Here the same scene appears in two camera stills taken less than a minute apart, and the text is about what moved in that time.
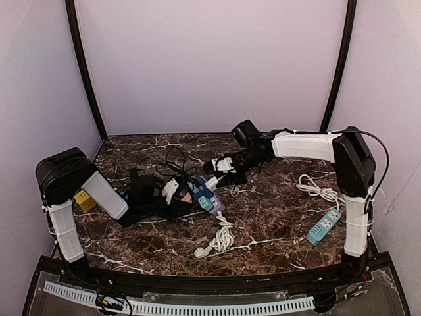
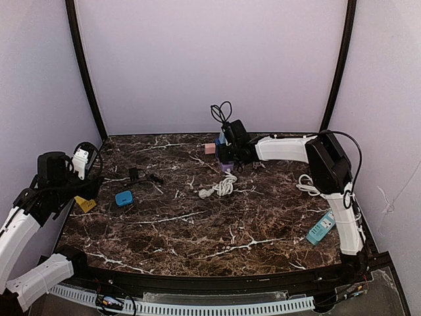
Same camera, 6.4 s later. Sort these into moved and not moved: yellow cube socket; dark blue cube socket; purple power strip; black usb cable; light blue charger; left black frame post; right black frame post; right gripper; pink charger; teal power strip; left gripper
Moved: left gripper; dark blue cube socket; black usb cable; purple power strip; light blue charger; pink charger; right gripper
Not moved: teal power strip; yellow cube socket; right black frame post; left black frame post
